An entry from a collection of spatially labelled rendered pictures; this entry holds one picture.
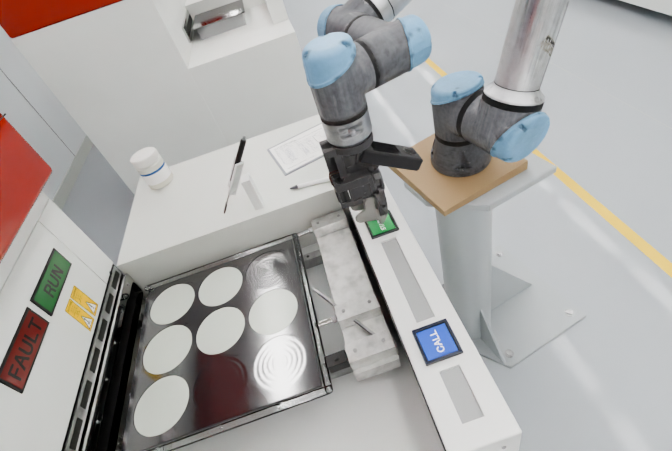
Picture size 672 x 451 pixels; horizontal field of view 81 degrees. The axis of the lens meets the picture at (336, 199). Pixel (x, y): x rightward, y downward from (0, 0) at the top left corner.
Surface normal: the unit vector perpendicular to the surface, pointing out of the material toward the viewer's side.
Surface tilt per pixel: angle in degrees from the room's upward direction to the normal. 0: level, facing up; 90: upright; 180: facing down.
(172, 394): 0
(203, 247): 90
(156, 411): 0
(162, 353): 0
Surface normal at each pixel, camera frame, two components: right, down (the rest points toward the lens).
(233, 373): -0.25, -0.72
